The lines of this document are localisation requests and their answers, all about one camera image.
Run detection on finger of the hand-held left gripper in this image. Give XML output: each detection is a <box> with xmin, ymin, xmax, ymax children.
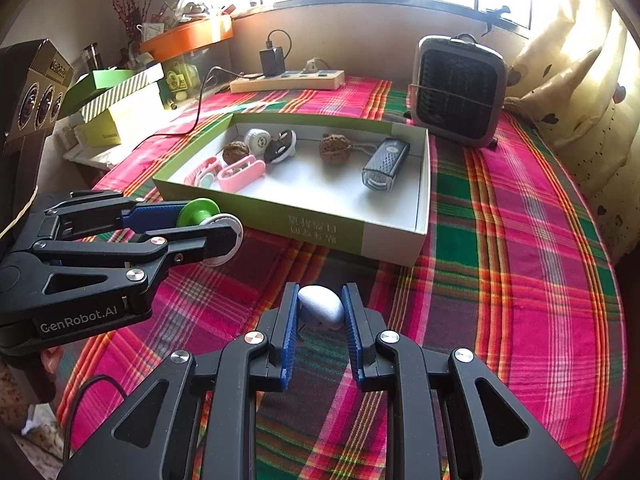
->
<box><xmin>30</xmin><ymin>191</ymin><xmax>193</xmax><ymax>243</ymax></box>
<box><xmin>32</xmin><ymin>221</ymin><xmax>240</xmax><ymax>298</ymax></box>

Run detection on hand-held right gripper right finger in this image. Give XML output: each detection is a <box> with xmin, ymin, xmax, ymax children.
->
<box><xmin>341</xmin><ymin>282</ymin><xmax>583</xmax><ymax>480</ymax></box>

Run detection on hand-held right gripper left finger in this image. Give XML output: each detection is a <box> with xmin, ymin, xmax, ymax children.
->
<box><xmin>57</xmin><ymin>282</ymin><xmax>301</xmax><ymax>480</ymax></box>

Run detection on green and white spool gadget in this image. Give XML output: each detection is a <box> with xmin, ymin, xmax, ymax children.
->
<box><xmin>177</xmin><ymin>197</ymin><xmax>246</xmax><ymax>267</ymax></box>

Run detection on white mushroom-shaped gadget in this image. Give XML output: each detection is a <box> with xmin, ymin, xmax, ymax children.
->
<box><xmin>297</xmin><ymin>285</ymin><xmax>346</xmax><ymax>331</ymax></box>

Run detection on pink clip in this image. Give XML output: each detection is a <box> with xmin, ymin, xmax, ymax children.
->
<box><xmin>184</xmin><ymin>156</ymin><xmax>223</xmax><ymax>186</ymax></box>
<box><xmin>217</xmin><ymin>156</ymin><xmax>266</xmax><ymax>192</ymax></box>

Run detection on green and white cardboard box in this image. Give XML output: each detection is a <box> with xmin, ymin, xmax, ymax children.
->
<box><xmin>151</xmin><ymin>112</ymin><xmax>432</xmax><ymax>268</ymax></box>

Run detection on small brown walnut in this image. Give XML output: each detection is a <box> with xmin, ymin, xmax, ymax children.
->
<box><xmin>222</xmin><ymin>141</ymin><xmax>249</xmax><ymax>165</ymax></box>

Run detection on white cylindrical gadget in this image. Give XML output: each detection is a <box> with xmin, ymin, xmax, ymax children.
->
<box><xmin>243</xmin><ymin>128</ymin><xmax>272</xmax><ymax>156</ymax></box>

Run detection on black oval device white buttons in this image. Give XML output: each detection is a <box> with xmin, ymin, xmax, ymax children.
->
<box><xmin>263</xmin><ymin>129</ymin><xmax>297</xmax><ymax>165</ymax></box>

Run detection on black bike light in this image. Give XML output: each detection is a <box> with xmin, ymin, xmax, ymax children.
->
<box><xmin>361</xmin><ymin>138</ymin><xmax>412</xmax><ymax>193</ymax></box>

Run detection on large brown walnut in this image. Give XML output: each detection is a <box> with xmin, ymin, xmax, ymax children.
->
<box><xmin>319</xmin><ymin>132</ymin><xmax>355</xmax><ymax>165</ymax></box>

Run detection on yellow-green box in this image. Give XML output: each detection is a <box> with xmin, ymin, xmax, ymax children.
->
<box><xmin>75</xmin><ymin>82</ymin><xmax>166</xmax><ymax>148</ymax></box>

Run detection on green box lid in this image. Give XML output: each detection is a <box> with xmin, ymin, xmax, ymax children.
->
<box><xmin>62</xmin><ymin>67</ymin><xmax>138</xmax><ymax>111</ymax></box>

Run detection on yellow-green padlock figure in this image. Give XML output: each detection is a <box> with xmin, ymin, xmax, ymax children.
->
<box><xmin>165</xmin><ymin>70</ymin><xmax>187</xmax><ymax>101</ymax></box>

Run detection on red flower branches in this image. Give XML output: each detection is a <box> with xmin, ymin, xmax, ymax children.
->
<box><xmin>95</xmin><ymin>0</ymin><xmax>151</xmax><ymax>46</ymax></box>

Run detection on orange tray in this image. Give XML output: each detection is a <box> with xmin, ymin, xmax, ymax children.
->
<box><xmin>139</xmin><ymin>14</ymin><xmax>234</xmax><ymax>63</ymax></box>

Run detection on beige power strip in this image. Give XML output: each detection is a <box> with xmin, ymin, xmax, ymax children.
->
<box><xmin>229</xmin><ymin>69</ymin><xmax>346</xmax><ymax>94</ymax></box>

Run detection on black charger adapter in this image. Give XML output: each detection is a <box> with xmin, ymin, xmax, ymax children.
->
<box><xmin>259</xmin><ymin>29</ymin><xmax>293</xmax><ymax>78</ymax></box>

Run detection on pile of cards and trinkets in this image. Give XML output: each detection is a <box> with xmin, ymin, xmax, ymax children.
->
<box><xmin>137</xmin><ymin>0</ymin><xmax>241</xmax><ymax>41</ymax></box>

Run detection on grey space heater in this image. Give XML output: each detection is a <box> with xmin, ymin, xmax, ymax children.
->
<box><xmin>409</xmin><ymin>35</ymin><xmax>508</xmax><ymax>148</ymax></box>

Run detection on cream curtain with hearts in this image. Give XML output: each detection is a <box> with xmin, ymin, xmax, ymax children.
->
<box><xmin>505</xmin><ymin>0</ymin><xmax>640</xmax><ymax>261</ymax></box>

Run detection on black window latch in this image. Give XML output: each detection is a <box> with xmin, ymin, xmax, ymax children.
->
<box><xmin>482</xmin><ymin>5</ymin><xmax>512</xmax><ymax>31</ymax></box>

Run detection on black power cord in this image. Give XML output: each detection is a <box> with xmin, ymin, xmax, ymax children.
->
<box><xmin>142</xmin><ymin>66</ymin><xmax>263</xmax><ymax>137</ymax></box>

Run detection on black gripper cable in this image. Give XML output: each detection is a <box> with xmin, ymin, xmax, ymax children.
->
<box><xmin>62</xmin><ymin>375</ymin><xmax>133</xmax><ymax>466</ymax></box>

